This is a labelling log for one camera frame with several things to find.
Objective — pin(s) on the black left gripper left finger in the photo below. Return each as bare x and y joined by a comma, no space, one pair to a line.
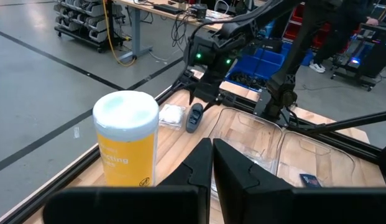
133,205

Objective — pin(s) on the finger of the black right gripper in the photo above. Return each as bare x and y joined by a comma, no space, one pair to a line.
191,96
215,104

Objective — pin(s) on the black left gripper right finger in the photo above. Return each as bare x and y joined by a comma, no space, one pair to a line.
289,207

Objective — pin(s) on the white vanity pack pouch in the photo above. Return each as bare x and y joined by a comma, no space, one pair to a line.
171,115

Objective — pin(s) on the dark blue tube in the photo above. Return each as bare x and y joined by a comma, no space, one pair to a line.
310,180

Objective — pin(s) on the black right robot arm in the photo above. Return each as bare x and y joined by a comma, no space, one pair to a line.
292,62

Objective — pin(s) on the blue storage bin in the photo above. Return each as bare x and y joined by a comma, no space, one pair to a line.
233,80
307,57
261,62

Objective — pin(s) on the clear plastic bin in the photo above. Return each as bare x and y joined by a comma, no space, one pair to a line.
320,155
242,137

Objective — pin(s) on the yellow canister with white lid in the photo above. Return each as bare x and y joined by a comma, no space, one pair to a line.
127,140

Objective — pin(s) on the small black box device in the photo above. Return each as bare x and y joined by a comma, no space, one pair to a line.
199,11

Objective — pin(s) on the black keyboard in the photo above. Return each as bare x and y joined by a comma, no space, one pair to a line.
168,8

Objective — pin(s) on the red cabinet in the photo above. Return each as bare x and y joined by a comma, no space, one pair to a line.
293,28

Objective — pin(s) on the wooden desk with grey legs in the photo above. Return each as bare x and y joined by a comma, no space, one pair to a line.
143,7

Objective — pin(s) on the black rack with grey parts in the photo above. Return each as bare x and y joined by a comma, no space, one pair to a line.
87,18

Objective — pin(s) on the person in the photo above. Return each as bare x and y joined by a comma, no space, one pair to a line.
335,37

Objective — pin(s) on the black computer cart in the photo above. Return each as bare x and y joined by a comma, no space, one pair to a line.
373,56

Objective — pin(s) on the black metal table frame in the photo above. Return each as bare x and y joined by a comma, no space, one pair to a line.
56,182

